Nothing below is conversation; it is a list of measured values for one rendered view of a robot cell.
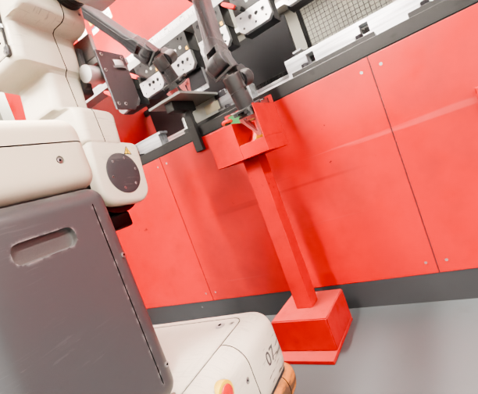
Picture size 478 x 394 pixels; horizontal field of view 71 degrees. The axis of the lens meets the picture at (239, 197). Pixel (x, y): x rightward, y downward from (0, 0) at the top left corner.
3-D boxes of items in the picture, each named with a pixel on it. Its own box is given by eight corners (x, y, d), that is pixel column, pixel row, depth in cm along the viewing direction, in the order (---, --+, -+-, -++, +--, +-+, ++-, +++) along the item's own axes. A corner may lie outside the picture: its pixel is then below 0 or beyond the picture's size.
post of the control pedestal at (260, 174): (297, 309, 116) (242, 161, 112) (302, 300, 121) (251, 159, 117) (312, 307, 112) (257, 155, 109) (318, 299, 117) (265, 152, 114)
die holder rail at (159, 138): (108, 177, 197) (101, 162, 197) (115, 176, 202) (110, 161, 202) (165, 148, 170) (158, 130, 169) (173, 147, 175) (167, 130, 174)
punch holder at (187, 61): (172, 81, 156) (159, 47, 155) (183, 82, 163) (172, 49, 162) (195, 66, 148) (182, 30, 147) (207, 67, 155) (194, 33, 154)
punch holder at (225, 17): (204, 60, 145) (190, 23, 144) (215, 62, 153) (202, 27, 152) (231, 43, 137) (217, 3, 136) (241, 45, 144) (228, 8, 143)
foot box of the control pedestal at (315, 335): (276, 364, 110) (264, 331, 109) (302, 322, 131) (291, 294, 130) (334, 364, 99) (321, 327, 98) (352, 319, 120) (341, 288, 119)
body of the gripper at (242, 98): (262, 103, 109) (251, 82, 107) (251, 112, 101) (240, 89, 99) (246, 111, 113) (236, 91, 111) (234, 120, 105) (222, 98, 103)
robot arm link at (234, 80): (217, 78, 103) (232, 69, 100) (227, 74, 108) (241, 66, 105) (228, 99, 105) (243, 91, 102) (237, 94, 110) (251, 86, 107)
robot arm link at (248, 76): (203, 69, 104) (221, 50, 99) (219, 62, 113) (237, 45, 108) (227, 100, 106) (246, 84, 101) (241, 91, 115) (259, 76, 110)
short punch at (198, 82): (192, 96, 157) (184, 77, 157) (194, 96, 159) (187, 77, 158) (208, 87, 152) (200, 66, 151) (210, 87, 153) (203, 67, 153)
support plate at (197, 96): (148, 112, 137) (148, 109, 137) (189, 110, 159) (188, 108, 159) (180, 92, 127) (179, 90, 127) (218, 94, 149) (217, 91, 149)
